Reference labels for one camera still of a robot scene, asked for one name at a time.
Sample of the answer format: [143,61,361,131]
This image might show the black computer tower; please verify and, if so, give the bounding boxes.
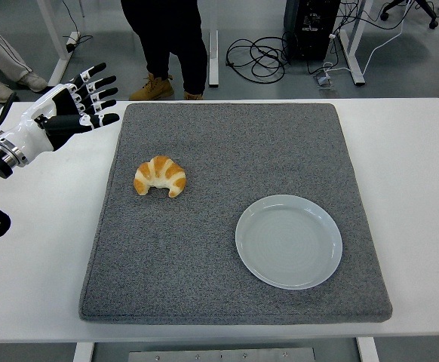
[282,0,342,62]

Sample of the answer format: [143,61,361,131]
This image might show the black office chair base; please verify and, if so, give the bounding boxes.
[379,0,439,30]

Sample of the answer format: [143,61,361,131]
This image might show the white cable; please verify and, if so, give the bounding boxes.
[321,0,413,76]

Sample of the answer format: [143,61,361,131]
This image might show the white desk leg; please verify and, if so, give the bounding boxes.
[208,29,220,90]
[338,0,367,87]
[36,0,81,91]

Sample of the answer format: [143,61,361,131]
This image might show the grey floor outlet box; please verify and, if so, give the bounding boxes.
[313,73,337,91]

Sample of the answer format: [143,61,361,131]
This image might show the grey metal plate with screws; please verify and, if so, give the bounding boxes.
[127,347,317,362]

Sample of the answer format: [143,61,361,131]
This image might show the white power strip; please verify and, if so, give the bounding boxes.
[65,31,81,53]

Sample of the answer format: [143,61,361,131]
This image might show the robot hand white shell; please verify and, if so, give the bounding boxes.
[0,62,121,161]

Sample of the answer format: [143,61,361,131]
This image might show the pale blue round plate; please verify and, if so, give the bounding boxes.
[235,194,344,290]

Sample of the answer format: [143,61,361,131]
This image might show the black cable coil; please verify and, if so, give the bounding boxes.
[226,35,292,84]

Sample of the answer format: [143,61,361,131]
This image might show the white table leg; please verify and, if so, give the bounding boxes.
[72,342,96,362]
[356,336,381,362]

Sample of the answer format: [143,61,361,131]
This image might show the grey mat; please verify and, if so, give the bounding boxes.
[78,102,394,326]

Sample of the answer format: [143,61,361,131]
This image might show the croissant bread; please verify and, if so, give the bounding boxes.
[133,155,187,198]

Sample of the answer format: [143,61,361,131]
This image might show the person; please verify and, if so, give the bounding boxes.
[0,15,49,104]
[120,0,209,102]

